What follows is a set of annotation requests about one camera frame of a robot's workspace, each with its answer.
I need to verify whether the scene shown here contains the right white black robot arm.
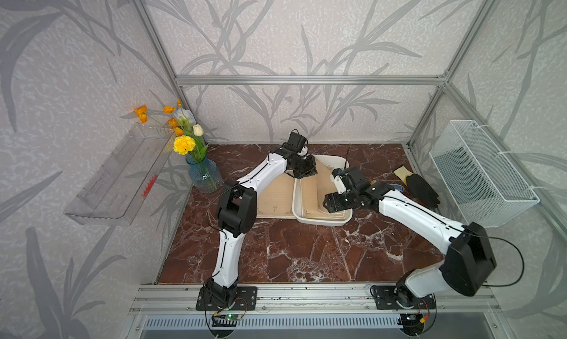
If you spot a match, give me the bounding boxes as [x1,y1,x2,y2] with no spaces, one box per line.
[323,182,496,309]

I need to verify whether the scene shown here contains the clear acrylic wall shelf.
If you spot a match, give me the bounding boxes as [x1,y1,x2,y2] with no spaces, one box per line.
[63,124,175,226]

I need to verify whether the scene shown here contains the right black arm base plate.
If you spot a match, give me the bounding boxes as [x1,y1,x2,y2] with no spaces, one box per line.
[370,285,436,310]

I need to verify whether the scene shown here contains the white wire mesh basket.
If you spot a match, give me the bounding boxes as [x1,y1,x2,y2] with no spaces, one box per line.
[430,120,540,228]

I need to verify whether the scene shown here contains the blue glass vase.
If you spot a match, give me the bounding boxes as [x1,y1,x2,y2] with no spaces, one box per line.
[185,155,223,194]

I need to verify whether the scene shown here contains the aluminium front rail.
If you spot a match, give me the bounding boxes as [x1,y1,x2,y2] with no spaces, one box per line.
[128,282,501,315]

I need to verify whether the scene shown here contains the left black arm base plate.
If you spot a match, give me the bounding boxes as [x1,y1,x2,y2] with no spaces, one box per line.
[196,286,258,312]

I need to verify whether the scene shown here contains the blue white dotted glove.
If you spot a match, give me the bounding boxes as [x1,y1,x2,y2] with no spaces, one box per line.
[391,184,405,193]

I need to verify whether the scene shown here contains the aluminium cage frame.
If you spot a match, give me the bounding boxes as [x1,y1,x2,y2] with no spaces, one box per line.
[130,0,566,238]

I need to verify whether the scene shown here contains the beige stationery sheet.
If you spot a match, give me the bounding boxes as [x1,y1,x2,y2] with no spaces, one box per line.
[257,174,295,219]
[301,158,346,219]

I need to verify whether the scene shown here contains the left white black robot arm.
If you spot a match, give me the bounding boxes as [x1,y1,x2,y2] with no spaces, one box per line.
[204,147,317,303]

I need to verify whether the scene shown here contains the left green circuit board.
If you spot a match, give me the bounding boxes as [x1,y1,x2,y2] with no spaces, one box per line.
[211,312,245,328]

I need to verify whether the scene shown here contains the red pen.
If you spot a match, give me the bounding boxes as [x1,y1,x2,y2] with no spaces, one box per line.
[142,175,158,198]

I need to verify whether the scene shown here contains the right circuit board with wires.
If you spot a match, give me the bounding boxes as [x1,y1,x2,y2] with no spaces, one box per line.
[398,313,429,338]

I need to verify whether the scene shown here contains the beige stationery paper stack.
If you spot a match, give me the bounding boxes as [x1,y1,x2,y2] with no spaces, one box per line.
[300,176,346,221]

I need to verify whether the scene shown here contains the white plastic storage box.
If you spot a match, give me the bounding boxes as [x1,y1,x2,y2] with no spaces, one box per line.
[292,155,353,227]

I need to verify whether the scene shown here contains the black yellow work glove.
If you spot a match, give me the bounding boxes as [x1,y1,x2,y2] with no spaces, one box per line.
[394,166,440,209]

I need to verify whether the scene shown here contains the yellow orange artificial flowers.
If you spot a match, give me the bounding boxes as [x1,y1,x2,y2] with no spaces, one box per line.
[133,99,209,163]

